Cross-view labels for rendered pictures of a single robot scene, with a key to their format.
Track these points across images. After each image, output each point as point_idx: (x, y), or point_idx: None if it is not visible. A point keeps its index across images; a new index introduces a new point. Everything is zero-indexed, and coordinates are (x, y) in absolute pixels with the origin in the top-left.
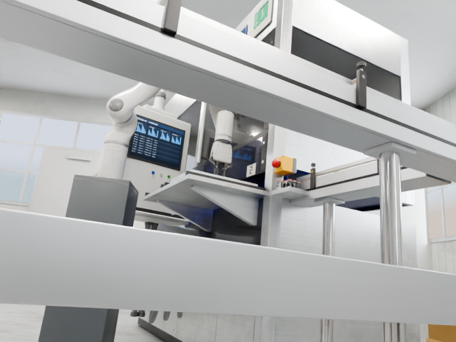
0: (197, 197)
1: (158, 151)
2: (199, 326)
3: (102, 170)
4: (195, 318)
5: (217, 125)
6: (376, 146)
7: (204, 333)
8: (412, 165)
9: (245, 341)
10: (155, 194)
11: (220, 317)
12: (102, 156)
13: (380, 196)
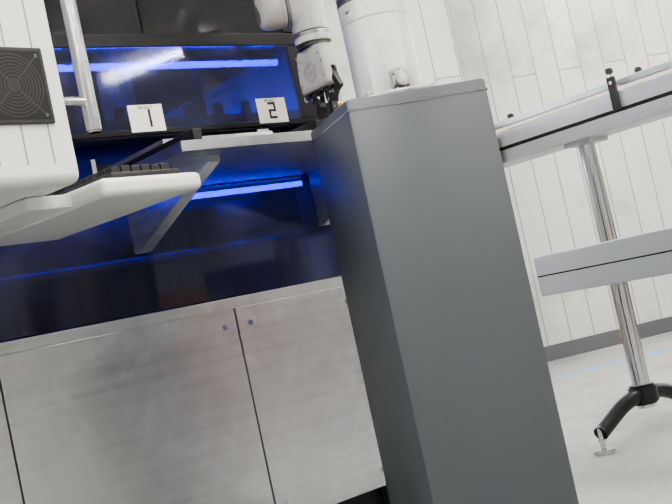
0: (289, 159)
1: None
2: (192, 497)
3: (420, 71)
4: (161, 491)
5: (319, 4)
6: (597, 136)
7: (222, 499)
8: (538, 153)
9: (367, 432)
10: (287, 142)
11: (273, 434)
12: (408, 29)
13: (599, 181)
